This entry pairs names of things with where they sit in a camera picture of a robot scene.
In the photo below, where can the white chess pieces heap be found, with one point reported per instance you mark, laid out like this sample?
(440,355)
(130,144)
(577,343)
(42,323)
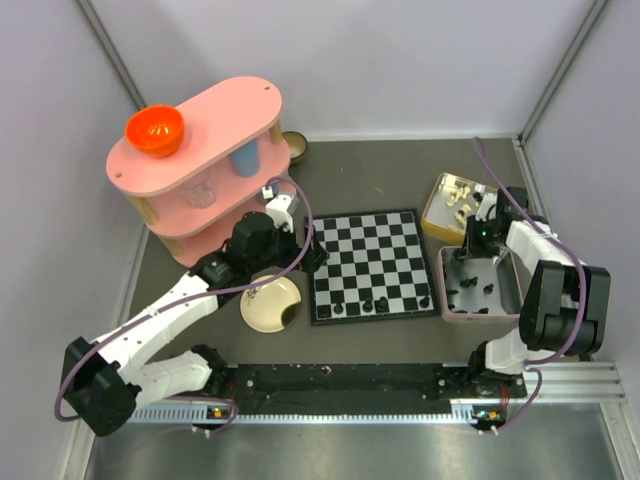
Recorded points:
(464,202)

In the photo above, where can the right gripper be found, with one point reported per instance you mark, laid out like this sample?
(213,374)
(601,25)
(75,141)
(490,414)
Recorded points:
(470,249)

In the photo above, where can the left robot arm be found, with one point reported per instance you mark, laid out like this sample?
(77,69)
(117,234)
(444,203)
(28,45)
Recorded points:
(107,379)

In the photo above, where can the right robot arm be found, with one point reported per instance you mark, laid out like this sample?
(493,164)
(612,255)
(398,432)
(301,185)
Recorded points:
(565,301)

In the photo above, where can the black white chessboard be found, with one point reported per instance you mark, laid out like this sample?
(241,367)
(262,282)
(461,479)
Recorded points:
(372,254)

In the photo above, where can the yellow tin box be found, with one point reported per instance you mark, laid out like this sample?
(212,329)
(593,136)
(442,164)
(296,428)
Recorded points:
(437,219)

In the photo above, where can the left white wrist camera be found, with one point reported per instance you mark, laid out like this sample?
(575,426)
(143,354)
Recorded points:
(280,207)

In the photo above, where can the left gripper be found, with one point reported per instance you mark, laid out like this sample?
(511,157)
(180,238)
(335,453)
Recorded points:
(315,255)

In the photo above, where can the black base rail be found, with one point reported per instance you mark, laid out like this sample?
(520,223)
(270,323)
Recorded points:
(354,389)

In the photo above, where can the clear drinking glass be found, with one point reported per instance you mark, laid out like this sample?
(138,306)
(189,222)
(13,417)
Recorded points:
(199,190)

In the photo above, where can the pink wooden shelf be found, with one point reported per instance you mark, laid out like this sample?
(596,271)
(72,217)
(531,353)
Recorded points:
(218,120)

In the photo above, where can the upper blue cup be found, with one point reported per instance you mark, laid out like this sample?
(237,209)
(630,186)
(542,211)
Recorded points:
(245,159)

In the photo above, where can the pink tin box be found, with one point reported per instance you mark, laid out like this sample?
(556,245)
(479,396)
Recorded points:
(506,301)

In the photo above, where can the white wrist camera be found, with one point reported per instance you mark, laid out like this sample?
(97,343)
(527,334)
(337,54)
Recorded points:
(487,208)
(280,207)

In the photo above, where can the black chess pieces heap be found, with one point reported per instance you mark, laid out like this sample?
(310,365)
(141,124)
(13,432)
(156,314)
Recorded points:
(469,295)

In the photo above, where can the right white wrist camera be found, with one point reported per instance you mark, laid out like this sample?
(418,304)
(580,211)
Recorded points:
(487,208)

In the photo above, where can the cream plate with flower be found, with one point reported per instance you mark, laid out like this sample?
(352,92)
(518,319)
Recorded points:
(270,308)

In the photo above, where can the orange bowl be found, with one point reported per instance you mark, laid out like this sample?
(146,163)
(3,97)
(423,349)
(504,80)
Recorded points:
(157,130)

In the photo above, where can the brown ceramic bowl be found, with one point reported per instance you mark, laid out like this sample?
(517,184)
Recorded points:
(298,146)

